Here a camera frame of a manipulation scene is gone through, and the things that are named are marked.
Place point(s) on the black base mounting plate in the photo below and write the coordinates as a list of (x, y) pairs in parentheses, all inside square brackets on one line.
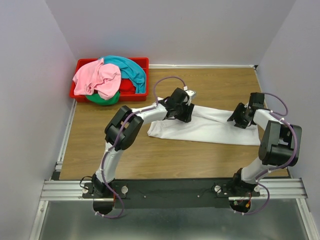
[(168, 194)]

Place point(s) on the aluminium frame rail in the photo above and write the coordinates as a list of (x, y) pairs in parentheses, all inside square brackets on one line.
[(69, 217)]

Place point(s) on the red plastic bin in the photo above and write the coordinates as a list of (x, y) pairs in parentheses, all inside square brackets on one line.
[(141, 61)]

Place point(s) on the pink t shirt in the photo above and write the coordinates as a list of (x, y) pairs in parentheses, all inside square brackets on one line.
[(97, 77)]

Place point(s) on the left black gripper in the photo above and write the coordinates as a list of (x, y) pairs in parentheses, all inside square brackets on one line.
[(185, 113)]

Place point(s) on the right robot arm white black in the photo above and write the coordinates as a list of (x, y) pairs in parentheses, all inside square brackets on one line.
[(278, 149)]

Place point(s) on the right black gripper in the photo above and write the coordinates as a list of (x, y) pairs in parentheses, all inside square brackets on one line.
[(238, 117)]

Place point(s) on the white t shirt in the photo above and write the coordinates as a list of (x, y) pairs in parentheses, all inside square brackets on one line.
[(207, 125)]

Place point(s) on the teal t shirt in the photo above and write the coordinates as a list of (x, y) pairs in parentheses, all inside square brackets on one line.
[(129, 70)]

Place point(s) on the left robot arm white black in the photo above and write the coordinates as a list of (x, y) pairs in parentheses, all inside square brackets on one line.
[(123, 129)]

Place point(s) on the red t shirt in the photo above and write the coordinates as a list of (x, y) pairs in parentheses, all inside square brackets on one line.
[(127, 87)]

